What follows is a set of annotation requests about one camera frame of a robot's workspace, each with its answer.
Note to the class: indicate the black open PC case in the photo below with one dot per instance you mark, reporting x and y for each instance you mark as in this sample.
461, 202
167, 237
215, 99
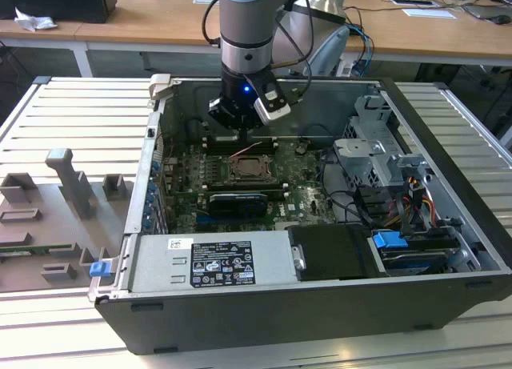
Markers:
280, 317

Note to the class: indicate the small square CPU plate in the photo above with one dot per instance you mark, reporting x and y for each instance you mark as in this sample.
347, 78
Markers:
252, 168

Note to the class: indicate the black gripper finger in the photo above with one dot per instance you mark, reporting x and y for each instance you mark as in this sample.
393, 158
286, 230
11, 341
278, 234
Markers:
253, 124
224, 113

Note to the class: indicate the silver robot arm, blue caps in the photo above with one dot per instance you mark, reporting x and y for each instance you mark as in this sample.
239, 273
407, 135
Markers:
244, 33

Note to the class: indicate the black expansion card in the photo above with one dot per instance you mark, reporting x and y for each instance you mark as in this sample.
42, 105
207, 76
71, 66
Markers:
236, 207

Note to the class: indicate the black computer mouse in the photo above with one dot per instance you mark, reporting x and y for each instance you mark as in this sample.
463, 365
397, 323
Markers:
499, 19

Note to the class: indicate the black box on desk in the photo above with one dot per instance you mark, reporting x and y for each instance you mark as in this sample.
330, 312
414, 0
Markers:
56, 2

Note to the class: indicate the grey parts rack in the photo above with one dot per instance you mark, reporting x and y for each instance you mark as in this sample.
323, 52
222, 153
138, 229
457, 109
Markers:
48, 213

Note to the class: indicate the green circuit board strip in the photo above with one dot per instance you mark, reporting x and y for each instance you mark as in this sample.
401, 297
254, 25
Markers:
40, 249

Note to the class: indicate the grey metal drive cage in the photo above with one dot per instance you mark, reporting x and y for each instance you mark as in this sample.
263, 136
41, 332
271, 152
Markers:
360, 153

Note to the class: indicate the green motherboard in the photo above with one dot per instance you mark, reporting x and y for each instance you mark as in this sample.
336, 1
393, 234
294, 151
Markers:
304, 201

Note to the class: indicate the grey power supply unit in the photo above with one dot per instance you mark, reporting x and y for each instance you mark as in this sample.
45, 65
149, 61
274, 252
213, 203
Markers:
160, 265

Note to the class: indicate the wooden desk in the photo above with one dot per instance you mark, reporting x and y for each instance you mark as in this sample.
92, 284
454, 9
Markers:
160, 21

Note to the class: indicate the white wrist camera, black bracket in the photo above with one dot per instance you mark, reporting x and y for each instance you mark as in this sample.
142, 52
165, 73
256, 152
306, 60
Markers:
276, 109

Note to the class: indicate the crumpled white paper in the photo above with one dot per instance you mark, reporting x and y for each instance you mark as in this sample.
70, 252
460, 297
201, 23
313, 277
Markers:
34, 21

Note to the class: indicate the hard disk in blue carrier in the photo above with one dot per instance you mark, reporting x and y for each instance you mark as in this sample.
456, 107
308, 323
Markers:
390, 240

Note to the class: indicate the black RAM slot bank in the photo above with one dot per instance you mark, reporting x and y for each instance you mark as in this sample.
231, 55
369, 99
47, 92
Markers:
244, 185
224, 146

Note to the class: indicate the blue case latch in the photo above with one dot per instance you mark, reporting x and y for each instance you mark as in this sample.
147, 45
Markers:
99, 269

